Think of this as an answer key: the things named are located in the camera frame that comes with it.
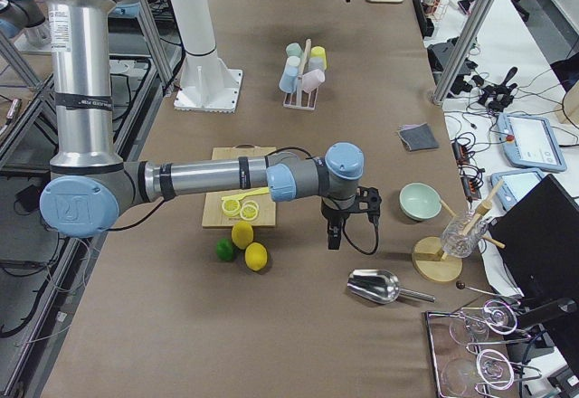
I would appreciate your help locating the green plastic cup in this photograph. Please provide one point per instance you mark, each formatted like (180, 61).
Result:
(294, 49)

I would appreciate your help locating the pink plastic cup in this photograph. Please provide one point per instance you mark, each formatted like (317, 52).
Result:
(311, 80)

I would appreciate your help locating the yellow plastic cup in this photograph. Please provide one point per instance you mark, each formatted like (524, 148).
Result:
(317, 58)

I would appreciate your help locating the light blue plastic cup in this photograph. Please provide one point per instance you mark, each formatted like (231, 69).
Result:
(289, 79)

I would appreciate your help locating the metal scoop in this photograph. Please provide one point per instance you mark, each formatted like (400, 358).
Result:
(381, 287)

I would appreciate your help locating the yellow plastic knife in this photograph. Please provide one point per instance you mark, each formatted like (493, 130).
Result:
(246, 193)

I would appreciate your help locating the lemon slice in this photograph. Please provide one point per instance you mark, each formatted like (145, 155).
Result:
(231, 207)
(249, 211)

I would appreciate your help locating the mint green bowl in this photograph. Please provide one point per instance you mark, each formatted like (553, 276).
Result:
(419, 201)

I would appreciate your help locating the green lime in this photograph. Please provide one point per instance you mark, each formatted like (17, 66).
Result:
(225, 251)

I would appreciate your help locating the wooden cutting board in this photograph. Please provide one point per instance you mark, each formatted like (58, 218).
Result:
(213, 216)

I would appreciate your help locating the wooden mug tree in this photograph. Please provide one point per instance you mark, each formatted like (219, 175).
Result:
(432, 262)

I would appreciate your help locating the clear glass mug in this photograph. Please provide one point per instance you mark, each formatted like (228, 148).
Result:
(460, 244)

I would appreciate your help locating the grey folded cloth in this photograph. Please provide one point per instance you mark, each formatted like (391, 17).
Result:
(417, 137)

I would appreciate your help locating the metal glass rack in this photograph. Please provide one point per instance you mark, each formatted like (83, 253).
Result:
(468, 351)

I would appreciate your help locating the blue teach pendant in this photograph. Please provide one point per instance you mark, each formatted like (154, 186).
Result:
(529, 141)
(516, 184)

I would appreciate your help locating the black computer monitor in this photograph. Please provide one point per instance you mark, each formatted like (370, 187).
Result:
(540, 234)

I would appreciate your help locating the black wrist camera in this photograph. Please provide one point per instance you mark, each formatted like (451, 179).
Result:
(368, 201)

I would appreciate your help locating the white wire cup rack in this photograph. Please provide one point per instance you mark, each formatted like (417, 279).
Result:
(300, 99)

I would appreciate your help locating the aluminium frame post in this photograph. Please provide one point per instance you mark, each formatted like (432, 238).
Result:
(458, 55)

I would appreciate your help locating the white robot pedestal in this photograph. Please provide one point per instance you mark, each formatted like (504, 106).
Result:
(205, 84)

